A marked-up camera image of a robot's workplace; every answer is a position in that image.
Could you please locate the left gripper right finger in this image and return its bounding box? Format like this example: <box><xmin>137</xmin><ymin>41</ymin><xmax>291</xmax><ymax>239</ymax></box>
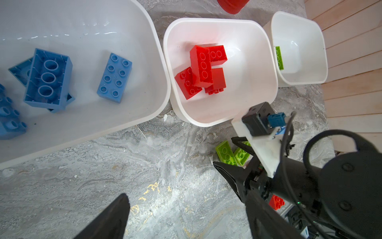
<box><xmin>245</xmin><ymin>191</ymin><xmax>302</xmax><ymax>239</ymax></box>

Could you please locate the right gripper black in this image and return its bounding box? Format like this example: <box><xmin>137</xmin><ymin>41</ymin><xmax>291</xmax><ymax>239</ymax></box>
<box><xmin>213</xmin><ymin>136</ymin><xmax>295</xmax><ymax>205</ymax></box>

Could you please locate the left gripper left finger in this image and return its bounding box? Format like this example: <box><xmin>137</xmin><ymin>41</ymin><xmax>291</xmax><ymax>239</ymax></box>
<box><xmin>74</xmin><ymin>193</ymin><xmax>130</xmax><ymax>239</ymax></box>

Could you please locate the green lego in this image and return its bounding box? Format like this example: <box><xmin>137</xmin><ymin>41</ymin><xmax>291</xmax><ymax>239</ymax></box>
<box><xmin>275</xmin><ymin>46</ymin><xmax>284</xmax><ymax>70</ymax></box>
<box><xmin>234</xmin><ymin>147</ymin><xmax>251</xmax><ymax>166</ymax></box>
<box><xmin>215</xmin><ymin>140</ymin><xmax>237</xmax><ymax>166</ymax></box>

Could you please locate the red square lego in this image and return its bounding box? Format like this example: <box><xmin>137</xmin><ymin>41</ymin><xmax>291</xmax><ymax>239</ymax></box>
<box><xmin>205</xmin><ymin>68</ymin><xmax>226</xmax><ymax>95</ymax></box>
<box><xmin>175</xmin><ymin>67</ymin><xmax>202</xmax><ymax>100</ymax></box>

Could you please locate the red long lego bottom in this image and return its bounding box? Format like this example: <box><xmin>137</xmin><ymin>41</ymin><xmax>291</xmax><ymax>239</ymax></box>
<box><xmin>190</xmin><ymin>45</ymin><xmax>213</xmax><ymax>88</ymax></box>

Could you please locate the red long lego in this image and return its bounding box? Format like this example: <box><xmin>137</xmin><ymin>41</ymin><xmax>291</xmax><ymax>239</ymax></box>
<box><xmin>190</xmin><ymin>45</ymin><xmax>213</xmax><ymax>88</ymax></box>
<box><xmin>207</xmin><ymin>45</ymin><xmax>227</xmax><ymax>66</ymax></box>

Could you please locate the blue lego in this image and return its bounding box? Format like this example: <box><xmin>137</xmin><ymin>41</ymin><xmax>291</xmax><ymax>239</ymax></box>
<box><xmin>23</xmin><ymin>48</ymin><xmax>73</xmax><ymax>111</ymax></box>
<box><xmin>97</xmin><ymin>53</ymin><xmax>133</xmax><ymax>104</ymax></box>
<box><xmin>1</xmin><ymin>85</ymin><xmax>27</xmax><ymax>140</ymax></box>
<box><xmin>9</xmin><ymin>57</ymin><xmax>33</xmax><ymax>87</ymax></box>

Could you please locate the blue lego top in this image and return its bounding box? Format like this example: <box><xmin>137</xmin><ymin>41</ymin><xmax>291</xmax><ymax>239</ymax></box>
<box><xmin>23</xmin><ymin>48</ymin><xmax>73</xmax><ymax>111</ymax></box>

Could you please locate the small red lego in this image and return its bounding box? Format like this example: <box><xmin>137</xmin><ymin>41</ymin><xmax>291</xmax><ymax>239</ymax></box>
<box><xmin>269</xmin><ymin>195</ymin><xmax>285</xmax><ymax>211</ymax></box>

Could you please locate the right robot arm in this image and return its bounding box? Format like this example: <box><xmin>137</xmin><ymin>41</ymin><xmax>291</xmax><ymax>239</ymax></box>
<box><xmin>213</xmin><ymin>129</ymin><xmax>382</xmax><ymax>239</ymax></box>

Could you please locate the middle white bin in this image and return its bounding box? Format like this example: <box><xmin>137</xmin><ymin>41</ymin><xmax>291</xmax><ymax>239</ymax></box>
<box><xmin>163</xmin><ymin>18</ymin><xmax>278</xmax><ymax>127</ymax></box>

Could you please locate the white bin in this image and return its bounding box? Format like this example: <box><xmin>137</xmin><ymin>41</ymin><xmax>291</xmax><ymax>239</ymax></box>
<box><xmin>163</xmin><ymin>18</ymin><xmax>278</xmax><ymax>127</ymax></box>
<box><xmin>263</xmin><ymin>11</ymin><xmax>328</xmax><ymax>87</ymax></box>
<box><xmin>1</xmin><ymin>1</ymin><xmax>171</xmax><ymax>169</ymax></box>

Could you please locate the right white bin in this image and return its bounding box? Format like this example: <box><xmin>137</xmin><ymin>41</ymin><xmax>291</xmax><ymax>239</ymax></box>
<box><xmin>263</xmin><ymin>11</ymin><xmax>328</xmax><ymax>87</ymax></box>

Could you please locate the red pencil cup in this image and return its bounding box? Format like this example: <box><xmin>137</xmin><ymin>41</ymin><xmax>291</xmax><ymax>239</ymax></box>
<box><xmin>217</xmin><ymin>0</ymin><xmax>249</xmax><ymax>15</ymax></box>

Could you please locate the left white bin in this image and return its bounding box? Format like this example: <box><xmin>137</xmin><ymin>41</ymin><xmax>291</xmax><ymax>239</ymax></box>
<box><xmin>1</xmin><ymin>1</ymin><xmax>171</xmax><ymax>169</ymax></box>

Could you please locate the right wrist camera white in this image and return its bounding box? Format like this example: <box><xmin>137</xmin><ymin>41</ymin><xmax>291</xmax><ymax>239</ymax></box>
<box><xmin>231</xmin><ymin>102</ymin><xmax>290</xmax><ymax>178</ymax></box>

